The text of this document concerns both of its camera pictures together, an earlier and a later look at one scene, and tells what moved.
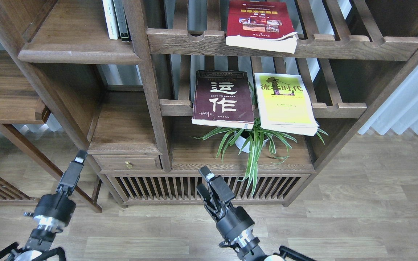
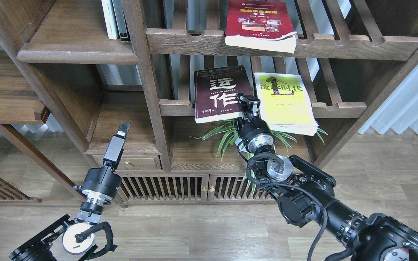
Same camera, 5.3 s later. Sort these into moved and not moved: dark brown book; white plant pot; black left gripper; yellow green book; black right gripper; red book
Moved: black left gripper; black right gripper
Not moved: yellow green book; dark brown book; red book; white plant pot
